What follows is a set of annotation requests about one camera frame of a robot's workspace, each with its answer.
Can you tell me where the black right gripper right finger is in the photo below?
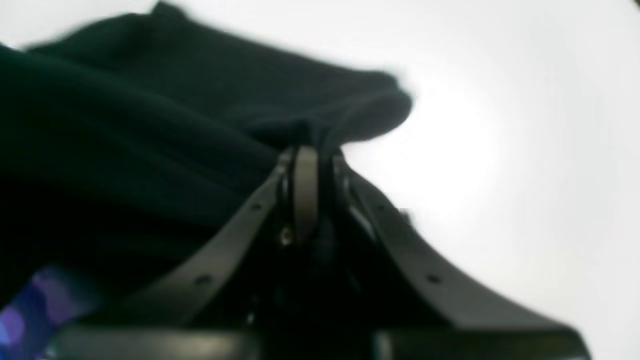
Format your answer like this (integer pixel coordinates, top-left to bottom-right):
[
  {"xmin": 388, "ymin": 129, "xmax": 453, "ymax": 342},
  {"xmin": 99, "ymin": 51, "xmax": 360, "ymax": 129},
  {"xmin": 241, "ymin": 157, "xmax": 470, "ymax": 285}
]
[{"xmin": 331, "ymin": 153, "xmax": 592, "ymax": 360}]

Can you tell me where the black T-shirt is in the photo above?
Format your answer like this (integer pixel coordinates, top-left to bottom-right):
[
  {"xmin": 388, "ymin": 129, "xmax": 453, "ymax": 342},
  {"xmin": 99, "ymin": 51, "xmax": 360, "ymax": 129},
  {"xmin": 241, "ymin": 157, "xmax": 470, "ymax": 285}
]
[{"xmin": 0, "ymin": 2, "xmax": 415, "ymax": 360}]

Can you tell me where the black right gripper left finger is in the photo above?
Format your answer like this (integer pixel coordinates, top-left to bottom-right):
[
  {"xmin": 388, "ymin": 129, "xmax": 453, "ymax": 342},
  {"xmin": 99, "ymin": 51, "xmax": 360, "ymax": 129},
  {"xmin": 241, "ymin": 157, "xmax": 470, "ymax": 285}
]
[{"xmin": 48, "ymin": 146, "xmax": 319, "ymax": 360}]

